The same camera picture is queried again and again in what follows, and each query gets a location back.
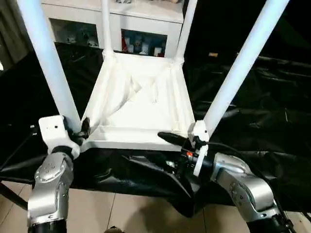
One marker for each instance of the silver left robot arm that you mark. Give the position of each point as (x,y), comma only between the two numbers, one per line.
(51,182)

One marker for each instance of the black metal stand leg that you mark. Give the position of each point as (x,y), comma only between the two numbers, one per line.
(13,196)

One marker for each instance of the black mat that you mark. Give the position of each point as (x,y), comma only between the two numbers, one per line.
(267,109)

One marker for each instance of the dark robot body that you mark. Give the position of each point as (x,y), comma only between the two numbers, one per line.
(115,229)

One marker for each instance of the black cabinet gold label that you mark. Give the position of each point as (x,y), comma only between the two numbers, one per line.
(206,29)

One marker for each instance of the grey curtain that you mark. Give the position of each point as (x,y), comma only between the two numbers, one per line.
(12,36)

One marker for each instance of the white glass-door cabinet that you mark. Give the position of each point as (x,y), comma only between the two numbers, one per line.
(145,21)

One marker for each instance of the dark grey bundle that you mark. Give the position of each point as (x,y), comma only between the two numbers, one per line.
(124,1)

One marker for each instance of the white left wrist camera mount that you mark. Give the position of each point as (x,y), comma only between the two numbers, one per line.
(53,131)

